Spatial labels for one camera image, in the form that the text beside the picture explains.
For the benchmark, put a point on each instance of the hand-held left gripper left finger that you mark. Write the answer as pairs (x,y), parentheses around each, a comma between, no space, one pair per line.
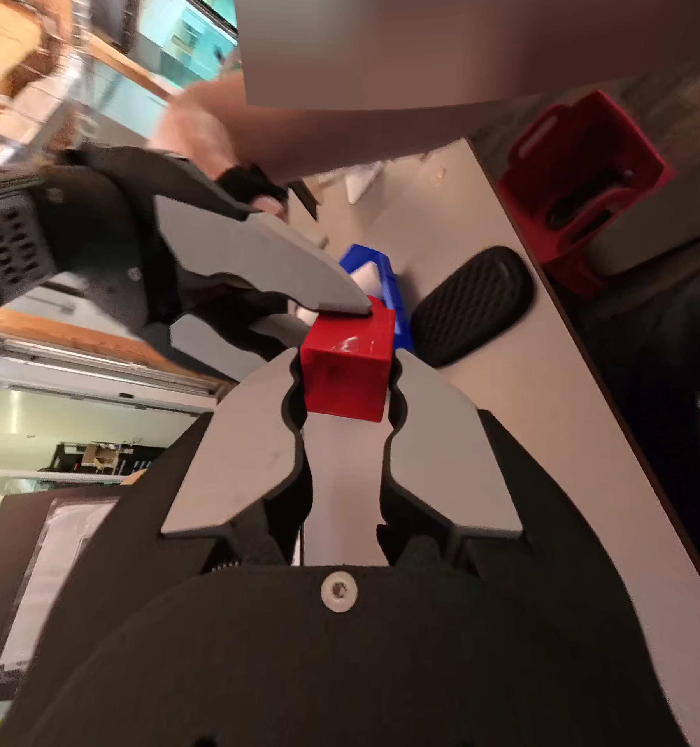
(233,461)

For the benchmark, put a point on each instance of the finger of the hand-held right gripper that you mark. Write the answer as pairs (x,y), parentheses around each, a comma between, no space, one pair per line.
(268,257)
(210,350)

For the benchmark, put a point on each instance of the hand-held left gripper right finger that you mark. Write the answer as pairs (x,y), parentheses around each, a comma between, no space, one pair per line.
(449,467)

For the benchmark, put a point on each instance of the blue plastic bin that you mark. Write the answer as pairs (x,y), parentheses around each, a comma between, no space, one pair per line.
(393,292)

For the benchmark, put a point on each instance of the red block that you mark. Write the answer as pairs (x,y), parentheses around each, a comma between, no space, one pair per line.
(344,373)

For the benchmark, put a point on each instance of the person's right forearm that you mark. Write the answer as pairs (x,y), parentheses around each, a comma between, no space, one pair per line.
(198,128)

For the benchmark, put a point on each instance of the person's right hand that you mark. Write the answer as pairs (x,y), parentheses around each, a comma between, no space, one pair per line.
(268,204)

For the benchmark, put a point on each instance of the white paper roll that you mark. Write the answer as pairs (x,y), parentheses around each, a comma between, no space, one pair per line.
(370,280)

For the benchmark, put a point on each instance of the black chair armrest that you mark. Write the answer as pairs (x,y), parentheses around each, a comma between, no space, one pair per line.
(472,303)

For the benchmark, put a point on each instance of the framed instruction sheet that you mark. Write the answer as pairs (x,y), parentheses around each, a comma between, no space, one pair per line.
(40,583)

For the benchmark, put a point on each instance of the red plastic crate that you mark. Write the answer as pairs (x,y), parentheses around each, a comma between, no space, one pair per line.
(583,175)

